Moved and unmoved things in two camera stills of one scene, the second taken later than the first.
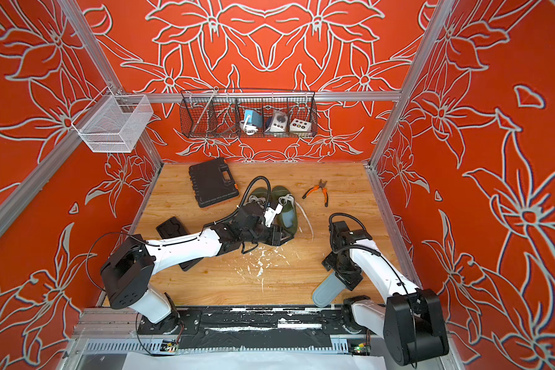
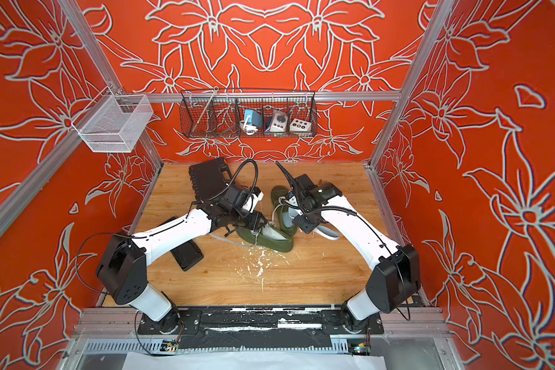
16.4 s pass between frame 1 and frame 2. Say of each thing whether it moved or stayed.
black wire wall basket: stayed
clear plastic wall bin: stayed
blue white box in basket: stayed
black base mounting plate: stayed
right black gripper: moved
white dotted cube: stayed
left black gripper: moved
